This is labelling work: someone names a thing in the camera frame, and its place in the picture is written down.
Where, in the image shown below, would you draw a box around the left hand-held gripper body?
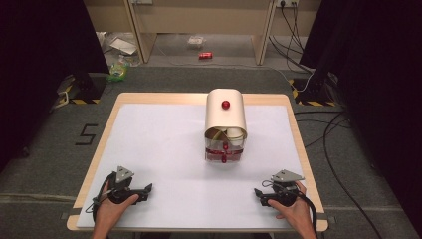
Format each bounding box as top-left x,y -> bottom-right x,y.
105,165 -> 142,205

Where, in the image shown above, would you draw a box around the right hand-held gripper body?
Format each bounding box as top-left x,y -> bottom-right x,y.
268,169 -> 306,208

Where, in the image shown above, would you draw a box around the cream storage box red knob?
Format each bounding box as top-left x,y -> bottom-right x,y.
203,88 -> 249,164

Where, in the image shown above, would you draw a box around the person's right hand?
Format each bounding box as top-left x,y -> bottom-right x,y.
267,180 -> 315,233

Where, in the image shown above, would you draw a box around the person's left hand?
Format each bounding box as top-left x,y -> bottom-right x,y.
94,180 -> 140,231

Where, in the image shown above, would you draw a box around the white table mat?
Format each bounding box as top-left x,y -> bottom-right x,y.
76,103 -> 318,231

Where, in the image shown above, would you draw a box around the white cup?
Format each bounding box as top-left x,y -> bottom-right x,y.
227,127 -> 245,145

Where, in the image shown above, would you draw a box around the black stand base striped tape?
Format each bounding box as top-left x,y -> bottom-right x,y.
288,74 -> 338,108
53,73 -> 107,109

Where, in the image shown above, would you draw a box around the green-yellow plastic bag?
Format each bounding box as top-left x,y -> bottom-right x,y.
105,55 -> 131,83

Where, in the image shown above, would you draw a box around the black curtain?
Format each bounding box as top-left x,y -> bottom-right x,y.
299,0 -> 422,230
0,0 -> 110,173

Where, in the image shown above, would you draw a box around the clear plastic packet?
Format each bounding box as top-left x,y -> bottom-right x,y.
187,35 -> 207,50

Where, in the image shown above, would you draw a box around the beige wooden desk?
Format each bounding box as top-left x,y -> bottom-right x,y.
83,0 -> 322,67

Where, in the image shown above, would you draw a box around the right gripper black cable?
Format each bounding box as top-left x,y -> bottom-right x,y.
261,179 -> 318,239

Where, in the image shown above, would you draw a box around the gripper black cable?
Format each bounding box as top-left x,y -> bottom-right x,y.
85,172 -> 117,223
261,179 -> 318,239

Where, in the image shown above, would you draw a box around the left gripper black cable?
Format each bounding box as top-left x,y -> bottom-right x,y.
85,172 -> 117,223

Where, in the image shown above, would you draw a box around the long black floor cable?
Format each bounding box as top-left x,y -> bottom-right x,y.
322,111 -> 384,239

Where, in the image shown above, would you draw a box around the thin black floor cable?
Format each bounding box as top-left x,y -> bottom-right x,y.
293,110 -> 353,149

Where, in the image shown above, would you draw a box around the black socket cables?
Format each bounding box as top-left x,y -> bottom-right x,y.
268,1 -> 315,74

